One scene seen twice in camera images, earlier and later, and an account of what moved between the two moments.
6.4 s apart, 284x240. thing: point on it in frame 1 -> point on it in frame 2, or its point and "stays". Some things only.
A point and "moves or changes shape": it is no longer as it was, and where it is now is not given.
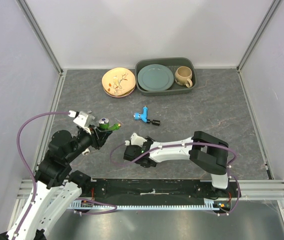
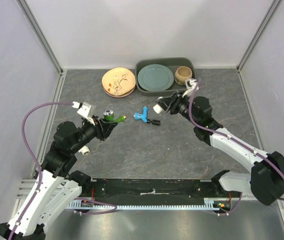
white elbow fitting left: (86, 152) stays
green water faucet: (104, 123) moves or changes shape
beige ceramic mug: (183, 76) stays
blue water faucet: (143, 116) stays
